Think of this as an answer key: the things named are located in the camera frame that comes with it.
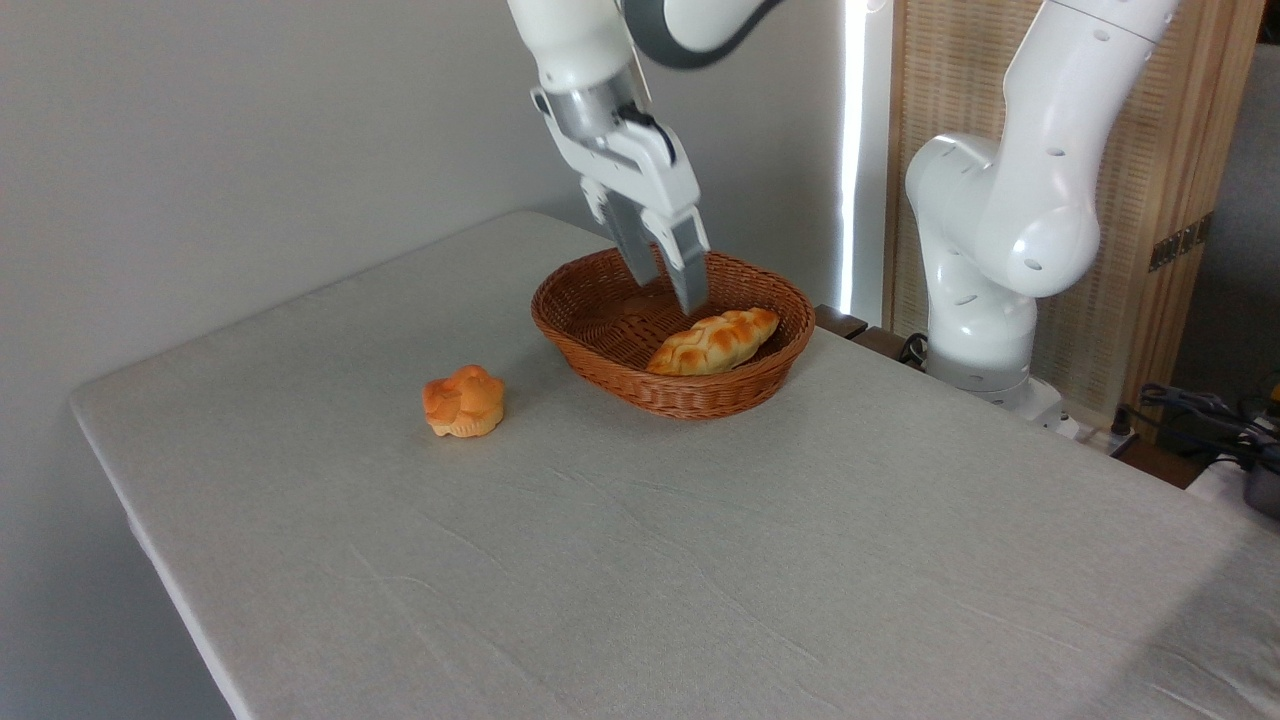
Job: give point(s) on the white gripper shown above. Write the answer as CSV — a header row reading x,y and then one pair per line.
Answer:
x,y
640,175

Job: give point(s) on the braided golden bread loaf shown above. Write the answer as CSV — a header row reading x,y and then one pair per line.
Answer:
x,y
712,342

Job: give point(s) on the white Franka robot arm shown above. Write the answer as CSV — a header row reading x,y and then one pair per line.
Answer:
x,y
1020,220

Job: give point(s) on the brown wicker basket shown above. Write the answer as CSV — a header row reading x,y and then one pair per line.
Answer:
x,y
600,330

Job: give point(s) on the orange muffin-shaped bread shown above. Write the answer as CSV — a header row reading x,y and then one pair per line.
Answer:
x,y
463,402

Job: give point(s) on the dark brown wooden bench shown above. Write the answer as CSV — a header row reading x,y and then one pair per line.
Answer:
x,y
850,325

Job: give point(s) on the bright white window strip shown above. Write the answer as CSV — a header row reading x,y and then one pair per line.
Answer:
x,y
853,150

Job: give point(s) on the grey tablecloth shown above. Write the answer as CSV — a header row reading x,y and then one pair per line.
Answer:
x,y
800,560

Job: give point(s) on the white power strip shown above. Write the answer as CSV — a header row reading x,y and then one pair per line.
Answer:
x,y
1095,435

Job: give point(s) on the dark metal screen hinge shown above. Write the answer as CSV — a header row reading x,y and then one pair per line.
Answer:
x,y
1180,243

